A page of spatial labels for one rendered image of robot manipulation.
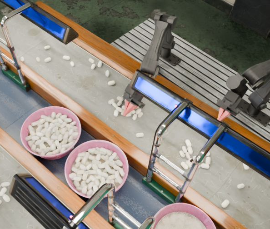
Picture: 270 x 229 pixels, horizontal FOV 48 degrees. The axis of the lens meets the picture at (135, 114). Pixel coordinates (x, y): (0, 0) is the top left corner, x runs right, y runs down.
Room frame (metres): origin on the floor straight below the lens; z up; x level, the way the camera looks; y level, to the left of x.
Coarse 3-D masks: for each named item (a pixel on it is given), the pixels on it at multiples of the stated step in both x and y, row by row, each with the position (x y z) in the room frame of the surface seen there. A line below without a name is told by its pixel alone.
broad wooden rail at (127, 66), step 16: (64, 16) 1.51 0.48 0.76; (80, 32) 1.38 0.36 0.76; (96, 48) 1.26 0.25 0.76; (112, 48) 1.28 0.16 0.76; (112, 64) 1.17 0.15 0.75; (128, 64) 1.17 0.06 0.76; (160, 80) 1.07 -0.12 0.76; (192, 96) 0.99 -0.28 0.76; (208, 112) 0.90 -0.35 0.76; (240, 128) 0.82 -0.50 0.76
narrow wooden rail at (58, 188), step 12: (0, 132) 0.67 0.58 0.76; (0, 144) 0.61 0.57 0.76; (12, 144) 0.62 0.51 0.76; (12, 156) 0.57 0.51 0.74; (24, 156) 0.57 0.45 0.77; (36, 168) 0.52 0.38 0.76; (48, 180) 0.47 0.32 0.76; (60, 180) 0.48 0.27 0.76; (60, 192) 0.43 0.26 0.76; (72, 192) 0.43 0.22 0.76; (72, 204) 0.38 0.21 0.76; (96, 216) 0.35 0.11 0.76; (96, 228) 0.30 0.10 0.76; (108, 228) 0.31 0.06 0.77
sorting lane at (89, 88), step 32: (0, 32) 1.34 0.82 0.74; (32, 32) 1.37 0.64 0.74; (32, 64) 1.12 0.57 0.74; (64, 64) 1.14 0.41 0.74; (96, 64) 1.17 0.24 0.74; (96, 96) 0.95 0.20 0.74; (128, 128) 0.78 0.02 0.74; (160, 160) 0.62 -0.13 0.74; (224, 160) 0.65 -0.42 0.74; (224, 192) 0.51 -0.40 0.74; (256, 192) 0.52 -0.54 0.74; (256, 224) 0.38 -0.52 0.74
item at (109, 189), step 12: (96, 192) 0.31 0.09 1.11; (108, 192) 0.32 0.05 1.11; (84, 204) 0.27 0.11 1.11; (96, 204) 0.28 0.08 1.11; (108, 204) 0.34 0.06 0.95; (84, 216) 0.24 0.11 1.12; (108, 216) 0.35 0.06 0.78; (132, 216) 0.30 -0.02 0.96; (72, 228) 0.21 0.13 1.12; (120, 228) 0.33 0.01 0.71; (144, 228) 0.22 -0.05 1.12
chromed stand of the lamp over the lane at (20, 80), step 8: (24, 8) 1.09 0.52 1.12; (8, 16) 1.02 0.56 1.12; (0, 24) 1.00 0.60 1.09; (8, 32) 1.00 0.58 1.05; (0, 40) 1.04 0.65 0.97; (8, 40) 0.99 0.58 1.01; (0, 56) 1.08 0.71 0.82; (16, 56) 1.00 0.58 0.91; (16, 64) 0.99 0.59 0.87; (8, 72) 1.07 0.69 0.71; (16, 80) 1.02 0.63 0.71; (24, 80) 1.00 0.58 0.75; (24, 88) 0.99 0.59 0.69
